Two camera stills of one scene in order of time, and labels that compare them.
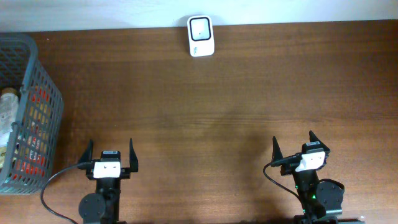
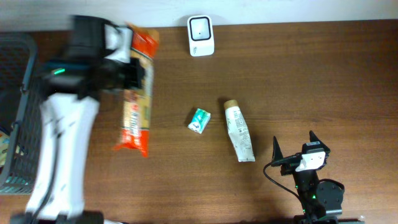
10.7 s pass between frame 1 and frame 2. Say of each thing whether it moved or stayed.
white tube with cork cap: moved
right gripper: stayed
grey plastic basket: stayed
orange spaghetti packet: moved
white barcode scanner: stayed
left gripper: moved
